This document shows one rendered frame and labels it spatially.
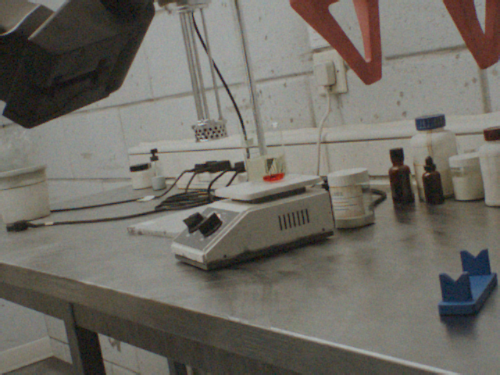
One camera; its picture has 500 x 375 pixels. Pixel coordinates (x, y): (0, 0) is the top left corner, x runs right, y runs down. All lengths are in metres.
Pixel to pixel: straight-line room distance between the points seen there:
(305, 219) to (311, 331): 0.38
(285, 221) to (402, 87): 0.52
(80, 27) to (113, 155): 2.00
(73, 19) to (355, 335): 0.36
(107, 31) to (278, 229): 0.55
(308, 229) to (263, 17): 0.80
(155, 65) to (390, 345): 1.66
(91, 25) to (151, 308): 0.47
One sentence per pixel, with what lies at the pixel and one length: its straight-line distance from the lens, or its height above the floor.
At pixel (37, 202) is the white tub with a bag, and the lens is 2.01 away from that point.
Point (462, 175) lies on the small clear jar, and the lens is 1.27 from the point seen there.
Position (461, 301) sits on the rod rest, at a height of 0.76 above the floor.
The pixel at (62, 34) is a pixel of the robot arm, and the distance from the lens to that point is 0.60.
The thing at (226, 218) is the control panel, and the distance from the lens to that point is 1.10.
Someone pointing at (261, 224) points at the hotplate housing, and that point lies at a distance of 1.09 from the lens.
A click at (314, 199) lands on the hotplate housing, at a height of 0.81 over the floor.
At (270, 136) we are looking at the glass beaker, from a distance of 1.14.
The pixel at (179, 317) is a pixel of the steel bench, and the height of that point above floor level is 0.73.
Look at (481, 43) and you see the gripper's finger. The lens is 0.49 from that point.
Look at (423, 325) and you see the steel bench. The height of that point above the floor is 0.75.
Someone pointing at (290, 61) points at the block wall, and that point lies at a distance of 1.78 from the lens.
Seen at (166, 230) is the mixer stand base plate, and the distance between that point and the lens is 1.41.
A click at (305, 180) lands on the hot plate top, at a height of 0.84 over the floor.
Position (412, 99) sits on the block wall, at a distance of 1.53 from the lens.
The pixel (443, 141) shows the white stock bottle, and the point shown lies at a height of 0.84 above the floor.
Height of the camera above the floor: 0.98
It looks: 8 degrees down
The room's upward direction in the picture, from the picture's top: 10 degrees counter-clockwise
